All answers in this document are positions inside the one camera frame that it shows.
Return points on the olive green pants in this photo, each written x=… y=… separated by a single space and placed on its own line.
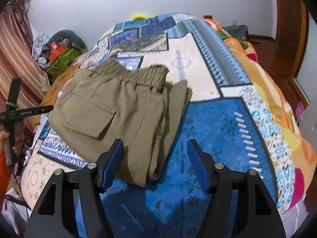
x=111 y=102

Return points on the green patterned basket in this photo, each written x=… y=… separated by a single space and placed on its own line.
x=62 y=63

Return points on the striped red curtain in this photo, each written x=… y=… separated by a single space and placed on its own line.
x=17 y=59

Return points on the blue patchwork bed cover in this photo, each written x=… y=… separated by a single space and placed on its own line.
x=61 y=188

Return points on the yellow curved footboard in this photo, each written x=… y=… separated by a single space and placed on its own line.
x=139 y=16

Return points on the grey neck pillow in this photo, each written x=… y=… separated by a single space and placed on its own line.
x=68 y=38

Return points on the light grey crumpled cloth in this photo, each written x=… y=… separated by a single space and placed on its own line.
x=39 y=41

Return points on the orange sleeve forearm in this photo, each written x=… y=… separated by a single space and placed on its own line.
x=5 y=175

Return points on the orange red box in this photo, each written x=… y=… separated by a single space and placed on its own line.
x=56 y=51

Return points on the orange floral blanket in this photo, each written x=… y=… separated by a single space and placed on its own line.
x=293 y=158

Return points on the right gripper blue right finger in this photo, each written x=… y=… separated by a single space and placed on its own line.
x=202 y=164

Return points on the grey bag on floor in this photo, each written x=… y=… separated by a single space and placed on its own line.
x=237 y=31

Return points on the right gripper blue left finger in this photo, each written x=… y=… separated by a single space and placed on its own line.
x=108 y=165

